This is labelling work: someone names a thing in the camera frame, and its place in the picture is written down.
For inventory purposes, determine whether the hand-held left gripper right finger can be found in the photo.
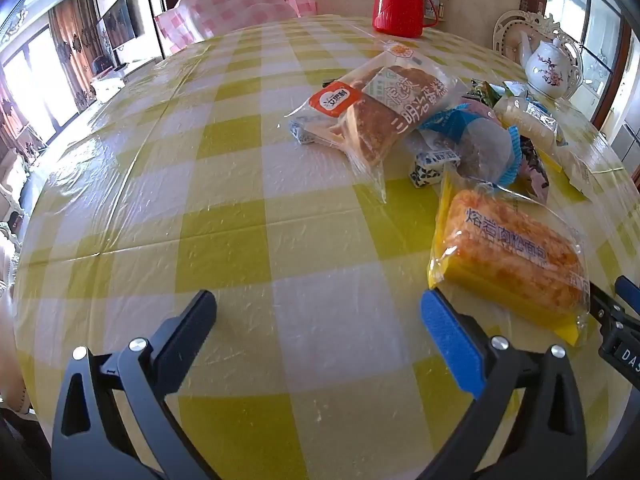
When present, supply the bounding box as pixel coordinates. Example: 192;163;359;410
420;287;588;480

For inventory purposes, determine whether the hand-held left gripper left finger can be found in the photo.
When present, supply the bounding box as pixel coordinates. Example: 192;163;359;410
51;289;221;480

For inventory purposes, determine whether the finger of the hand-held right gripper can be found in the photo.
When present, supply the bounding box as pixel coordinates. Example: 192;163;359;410
615;275;640;313
589;282;621;322

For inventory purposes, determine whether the orange bread packet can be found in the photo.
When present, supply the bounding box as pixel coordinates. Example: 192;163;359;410
426;167;593;348

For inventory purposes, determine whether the small blue white snack packet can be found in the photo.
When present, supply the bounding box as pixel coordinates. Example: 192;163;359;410
409;150;461;188

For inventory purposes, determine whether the blue round cake packet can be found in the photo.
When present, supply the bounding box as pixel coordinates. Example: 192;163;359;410
417;102;523;188

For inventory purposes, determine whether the yellow checkered tablecloth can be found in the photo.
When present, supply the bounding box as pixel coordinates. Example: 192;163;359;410
10;12;640;480

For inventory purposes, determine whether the pink patterned snack packet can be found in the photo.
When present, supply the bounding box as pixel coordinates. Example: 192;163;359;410
517;135;551;203

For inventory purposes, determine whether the yellow roll cake packet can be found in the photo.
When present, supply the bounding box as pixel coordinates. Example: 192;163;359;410
492;95;568;148

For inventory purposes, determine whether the pale green snack packet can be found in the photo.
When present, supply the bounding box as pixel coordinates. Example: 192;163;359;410
501;80;532;101

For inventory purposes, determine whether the white floral teapot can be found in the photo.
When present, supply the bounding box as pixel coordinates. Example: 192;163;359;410
517;30;583;101

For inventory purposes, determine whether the clear sandwich cake packet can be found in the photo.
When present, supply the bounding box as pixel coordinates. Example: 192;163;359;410
286;42;463;203

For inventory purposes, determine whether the white television cabinet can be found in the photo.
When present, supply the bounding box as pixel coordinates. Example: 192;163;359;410
90;57;156;101

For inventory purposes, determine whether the glass paned door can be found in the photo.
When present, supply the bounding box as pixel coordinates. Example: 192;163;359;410
547;0;640;136

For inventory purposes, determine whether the white ornate chair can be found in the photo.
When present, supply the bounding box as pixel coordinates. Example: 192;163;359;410
490;10;583;101

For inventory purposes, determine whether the flat screen television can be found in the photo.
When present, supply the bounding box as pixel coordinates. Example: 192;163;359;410
95;0;138;51

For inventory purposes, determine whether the brown patterned curtain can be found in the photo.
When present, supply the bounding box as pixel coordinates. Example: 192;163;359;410
47;0;101;106

